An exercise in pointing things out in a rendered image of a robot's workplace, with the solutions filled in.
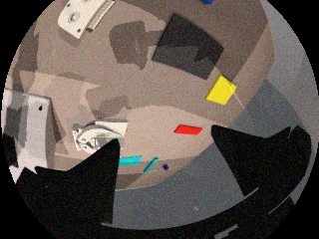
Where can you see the red flat bar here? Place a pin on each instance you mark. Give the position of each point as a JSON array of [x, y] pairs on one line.
[[188, 129]]

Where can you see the yellow flat rectangular plate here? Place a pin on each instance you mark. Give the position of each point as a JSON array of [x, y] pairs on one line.
[[221, 90]]

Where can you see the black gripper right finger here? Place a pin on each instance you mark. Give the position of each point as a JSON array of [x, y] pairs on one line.
[[247, 155]]

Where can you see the teal long thin bar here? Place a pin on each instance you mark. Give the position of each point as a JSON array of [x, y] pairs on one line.
[[153, 161]]

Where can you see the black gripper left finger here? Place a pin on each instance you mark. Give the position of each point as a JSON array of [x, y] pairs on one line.
[[92, 183]]

